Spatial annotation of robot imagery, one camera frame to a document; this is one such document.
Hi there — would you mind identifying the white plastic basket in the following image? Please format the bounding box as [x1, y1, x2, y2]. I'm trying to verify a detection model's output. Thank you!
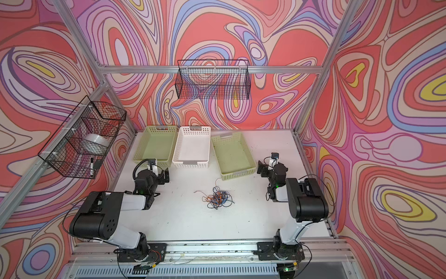
[172, 126, 211, 169]

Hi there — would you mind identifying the black wire basket wall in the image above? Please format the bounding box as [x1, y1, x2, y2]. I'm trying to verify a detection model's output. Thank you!
[175, 59, 251, 100]
[38, 96, 127, 179]

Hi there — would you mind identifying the left green plastic basket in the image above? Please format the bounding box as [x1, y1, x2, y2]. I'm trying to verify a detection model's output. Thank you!
[133, 126, 178, 169]

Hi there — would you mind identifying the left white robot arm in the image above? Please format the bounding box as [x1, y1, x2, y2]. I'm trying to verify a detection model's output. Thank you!
[68, 159, 170, 269]

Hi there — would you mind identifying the right green plastic basket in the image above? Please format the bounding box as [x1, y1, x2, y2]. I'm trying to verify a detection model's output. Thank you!
[211, 132, 257, 181]

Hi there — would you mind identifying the blue cable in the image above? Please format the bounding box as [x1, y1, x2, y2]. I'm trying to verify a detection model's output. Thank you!
[207, 186, 233, 209]

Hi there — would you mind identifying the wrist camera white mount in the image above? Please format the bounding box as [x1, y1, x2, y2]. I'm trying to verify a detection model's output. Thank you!
[146, 159, 158, 173]
[268, 152, 279, 168]

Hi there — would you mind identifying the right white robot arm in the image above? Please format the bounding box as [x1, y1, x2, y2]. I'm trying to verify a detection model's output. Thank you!
[255, 153, 329, 263]

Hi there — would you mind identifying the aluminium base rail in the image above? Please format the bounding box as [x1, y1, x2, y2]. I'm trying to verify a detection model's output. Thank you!
[69, 238, 355, 265]

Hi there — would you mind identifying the green plastic basket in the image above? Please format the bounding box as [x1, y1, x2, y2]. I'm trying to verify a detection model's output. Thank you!
[211, 132, 257, 181]
[133, 126, 178, 169]

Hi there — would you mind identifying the black marker pen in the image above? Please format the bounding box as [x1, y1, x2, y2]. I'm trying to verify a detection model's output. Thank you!
[89, 157, 95, 178]

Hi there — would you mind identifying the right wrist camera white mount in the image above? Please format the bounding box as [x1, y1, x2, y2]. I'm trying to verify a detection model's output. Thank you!
[268, 152, 279, 168]

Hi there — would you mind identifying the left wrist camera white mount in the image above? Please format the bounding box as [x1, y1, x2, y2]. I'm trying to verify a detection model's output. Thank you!
[146, 159, 158, 173]

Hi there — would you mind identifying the black wire basket back wall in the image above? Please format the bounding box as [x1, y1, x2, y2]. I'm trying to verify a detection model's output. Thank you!
[175, 59, 251, 100]

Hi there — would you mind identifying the black wire basket left wall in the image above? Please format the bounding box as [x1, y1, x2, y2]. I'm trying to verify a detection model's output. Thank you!
[38, 96, 127, 179]

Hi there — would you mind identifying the black corrugated hose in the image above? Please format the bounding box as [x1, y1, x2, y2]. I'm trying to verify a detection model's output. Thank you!
[132, 159, 156, 182]

